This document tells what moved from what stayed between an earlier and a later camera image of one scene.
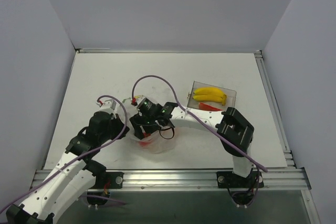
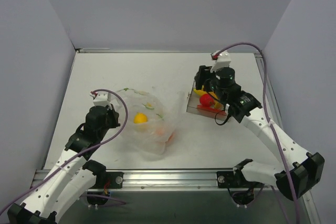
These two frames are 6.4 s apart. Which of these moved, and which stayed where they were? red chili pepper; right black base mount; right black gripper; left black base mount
Moved: right black gripper
Stayed: left black base mount; right black base mount; red chili pepper
